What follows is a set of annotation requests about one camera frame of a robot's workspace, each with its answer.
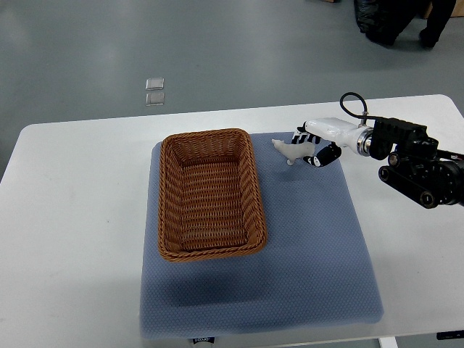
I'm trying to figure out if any white bear figurine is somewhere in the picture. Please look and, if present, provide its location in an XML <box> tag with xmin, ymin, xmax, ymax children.
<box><xmin>271</xmin><ymin>139</ymin><xmax>315</xmax><ymax>165</ymax></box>

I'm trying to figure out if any upper metal floor plate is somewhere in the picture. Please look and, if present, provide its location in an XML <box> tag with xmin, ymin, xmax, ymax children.
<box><xmin>145</xmin><ymin>78</ymin><xmax>165</xmax><ymax>91</ymax></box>

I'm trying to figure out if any brown wicker basket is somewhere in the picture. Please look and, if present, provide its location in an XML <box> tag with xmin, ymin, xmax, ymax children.
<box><xmin>158</xmin><ymin>128</ymin><xmax>268</xmax><ymax>262</ymax></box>

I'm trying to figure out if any black table control panel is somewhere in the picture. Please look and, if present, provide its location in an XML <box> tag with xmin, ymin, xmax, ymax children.
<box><xmin>436</xmin><ymin>330</ymin><xmax>464</xmax><ymax>341</ymax></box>

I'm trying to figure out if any blue quilted mat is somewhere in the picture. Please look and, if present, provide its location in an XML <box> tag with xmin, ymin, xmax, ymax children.
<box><xmin>140</xmin><ymin>133</ymin><xmax>384</xmax><ymax>340</ymax></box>

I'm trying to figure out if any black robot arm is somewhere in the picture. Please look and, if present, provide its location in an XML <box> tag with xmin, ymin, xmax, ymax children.
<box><xmin>339</xmin><ymin>92</ymin><xmax>463</xmax><ymax>209</ymax></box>

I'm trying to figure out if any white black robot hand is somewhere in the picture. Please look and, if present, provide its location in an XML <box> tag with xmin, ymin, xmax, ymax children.
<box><xmin>291</xmin><ymin>117</ymin><xmax>373</xmax><ymax>167</ymax></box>

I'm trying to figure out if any black label tag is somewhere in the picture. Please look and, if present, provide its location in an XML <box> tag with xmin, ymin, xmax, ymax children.
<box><xmin>192</xmin><ymin>337</ymin><xmax>215</xmax><ymax>344</ymax></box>

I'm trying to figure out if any person in black clothes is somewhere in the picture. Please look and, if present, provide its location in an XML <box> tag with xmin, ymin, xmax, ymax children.
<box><xmin>353</xmin><ymin>0</ymin><xmax>456</xmax><ymax>49</ymax></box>

